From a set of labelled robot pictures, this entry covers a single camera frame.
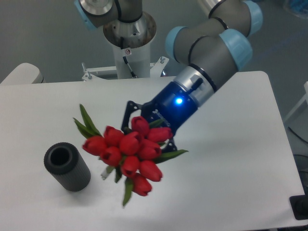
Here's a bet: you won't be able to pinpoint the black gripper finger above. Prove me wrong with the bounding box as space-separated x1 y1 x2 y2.
121 101 143 134
161 138 178 153

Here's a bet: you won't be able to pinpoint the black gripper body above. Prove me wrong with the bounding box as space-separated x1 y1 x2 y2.
141 81 200 135

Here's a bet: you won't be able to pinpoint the red tulip bouquet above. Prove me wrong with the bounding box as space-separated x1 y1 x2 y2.
74 104 186 206

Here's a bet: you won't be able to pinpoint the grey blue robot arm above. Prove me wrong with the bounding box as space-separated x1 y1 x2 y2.
75 0 263 152

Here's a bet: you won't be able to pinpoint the dark grey ribbed vase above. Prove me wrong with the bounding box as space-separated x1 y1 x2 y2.
44 142 91 192

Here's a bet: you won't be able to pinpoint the white chair back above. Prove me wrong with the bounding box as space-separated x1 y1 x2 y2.
0 63 46 86

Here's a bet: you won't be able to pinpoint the white furniture at right edge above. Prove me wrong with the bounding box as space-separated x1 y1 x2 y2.
283 82 308 126

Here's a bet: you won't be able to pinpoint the black box at table edge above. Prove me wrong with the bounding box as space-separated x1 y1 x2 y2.
289 195 308 220

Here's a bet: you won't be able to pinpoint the blue items in clear bag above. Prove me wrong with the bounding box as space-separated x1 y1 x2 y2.
283 0 308 19

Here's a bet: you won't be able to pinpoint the white metal base frame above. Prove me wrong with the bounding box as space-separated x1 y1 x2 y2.
81 56 169 81

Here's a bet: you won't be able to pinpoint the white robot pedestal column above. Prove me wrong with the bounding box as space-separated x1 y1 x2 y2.
103 12 156 79

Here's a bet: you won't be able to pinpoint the black pedestal cable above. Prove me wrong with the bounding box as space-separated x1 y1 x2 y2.
119 36 138 79

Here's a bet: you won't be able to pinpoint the black floor cable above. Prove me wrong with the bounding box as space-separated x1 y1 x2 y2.
287 126 308 143

